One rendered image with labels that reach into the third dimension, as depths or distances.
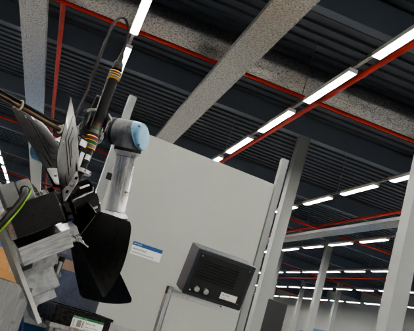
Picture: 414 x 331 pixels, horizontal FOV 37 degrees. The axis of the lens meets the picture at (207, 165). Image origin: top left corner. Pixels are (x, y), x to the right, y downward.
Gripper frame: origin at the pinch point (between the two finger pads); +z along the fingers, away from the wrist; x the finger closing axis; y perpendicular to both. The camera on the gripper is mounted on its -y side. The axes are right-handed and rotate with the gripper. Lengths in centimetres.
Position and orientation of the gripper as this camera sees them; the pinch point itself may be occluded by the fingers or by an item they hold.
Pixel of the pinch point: (102, 111)
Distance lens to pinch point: 204.7
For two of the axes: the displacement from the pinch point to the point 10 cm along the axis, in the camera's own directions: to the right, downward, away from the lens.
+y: -2.8, 9.3, -2.5
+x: -8.9, -3.5, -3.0
